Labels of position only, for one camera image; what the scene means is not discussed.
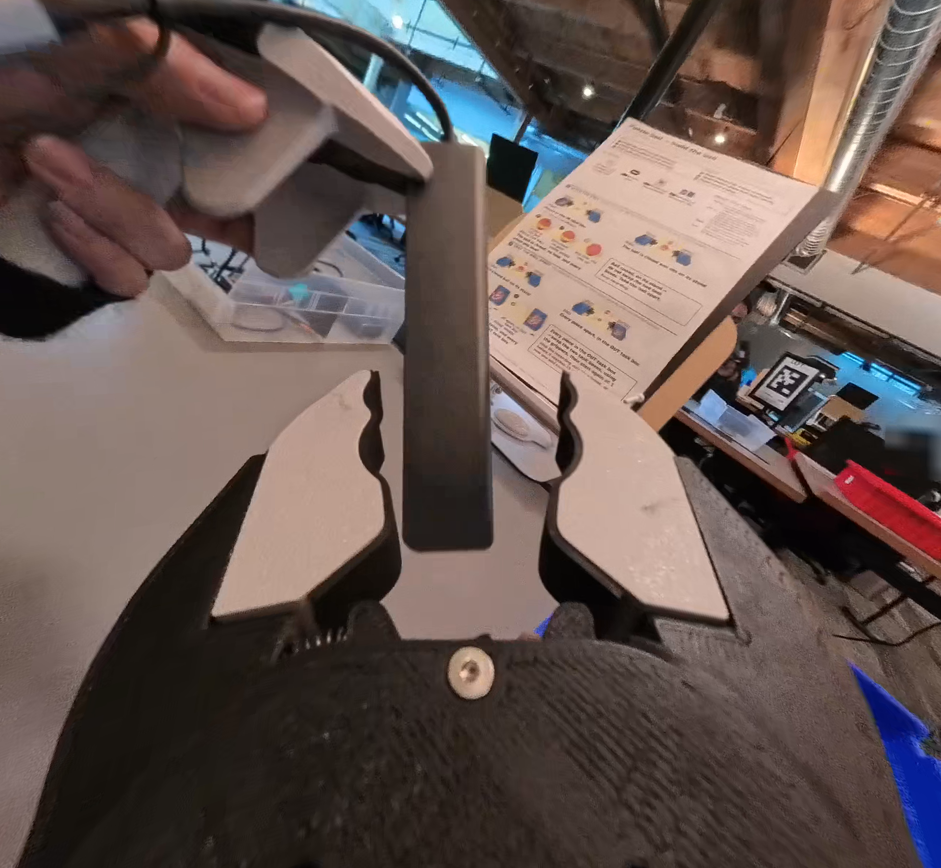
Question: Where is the printed instruction sheet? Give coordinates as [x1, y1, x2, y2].
[487, 118, 822, 404]

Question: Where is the person's left hand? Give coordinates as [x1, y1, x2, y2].
[0, 26, 269, 299]

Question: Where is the black and white marker tag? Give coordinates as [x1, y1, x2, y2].
[750, 352, 826, 413]

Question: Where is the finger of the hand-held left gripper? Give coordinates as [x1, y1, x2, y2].
[257, 25, 435, 193]
[180, 103, 370, 279]

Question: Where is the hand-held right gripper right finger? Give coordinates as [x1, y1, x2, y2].
[539, 372, 732, 625]

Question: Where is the wooden table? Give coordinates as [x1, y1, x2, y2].
[675, 403, 941, 578]

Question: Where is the dark grey USB hub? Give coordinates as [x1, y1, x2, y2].
[400, 140, 495, 553]

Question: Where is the red plastic bin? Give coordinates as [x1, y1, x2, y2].
[834, 460, 941, 562]

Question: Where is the black hub cable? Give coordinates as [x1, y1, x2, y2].
[37, 0, 457, 145]

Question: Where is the black monitor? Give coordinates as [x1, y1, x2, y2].
[487, 134, 540, 205]

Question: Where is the blue plastic bin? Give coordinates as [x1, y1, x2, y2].
[537, 614, 941, 868]

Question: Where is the grey desk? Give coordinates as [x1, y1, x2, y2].
[0, 280, 563, 868]

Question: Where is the clear plastic organizer box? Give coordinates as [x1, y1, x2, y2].
[150, 221, 407, 347]

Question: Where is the instruction sheet on stand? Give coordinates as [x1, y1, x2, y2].
[487, 184, 842, 485]

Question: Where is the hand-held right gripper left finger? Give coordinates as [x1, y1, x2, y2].
[212, 370, 404, 622]

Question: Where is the small clear plastic container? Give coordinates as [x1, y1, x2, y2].
[694, 390, 782, 451]

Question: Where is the silver ventilation duct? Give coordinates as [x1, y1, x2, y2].
[797, 0, 941, 262]

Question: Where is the black pole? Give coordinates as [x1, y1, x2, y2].
[623, 0, 767, 125]

